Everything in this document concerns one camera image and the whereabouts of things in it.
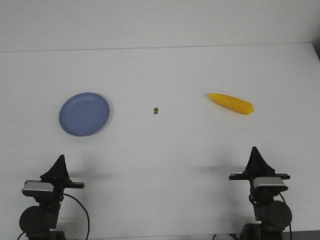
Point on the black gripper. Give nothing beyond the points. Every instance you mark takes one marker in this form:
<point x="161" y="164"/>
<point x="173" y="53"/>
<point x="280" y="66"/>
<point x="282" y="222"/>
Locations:
<point x="261" y="194"/>
<point x="58" y="173"/>

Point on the yellow corn cob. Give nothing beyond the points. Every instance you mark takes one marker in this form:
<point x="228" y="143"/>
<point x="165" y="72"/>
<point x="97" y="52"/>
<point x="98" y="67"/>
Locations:
<point x="232" y="103"/>

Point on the blue round plate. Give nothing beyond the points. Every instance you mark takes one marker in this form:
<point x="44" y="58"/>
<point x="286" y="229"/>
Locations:
<point x="84" y="114"/>

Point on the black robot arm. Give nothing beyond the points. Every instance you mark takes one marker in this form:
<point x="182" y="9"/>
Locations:
<point x="39" y="222"/>
<point x="271" y="211"/>

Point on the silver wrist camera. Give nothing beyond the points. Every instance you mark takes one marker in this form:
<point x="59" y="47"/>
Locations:
<point x="34" y="187"/>
<point x="276" y="182"/>

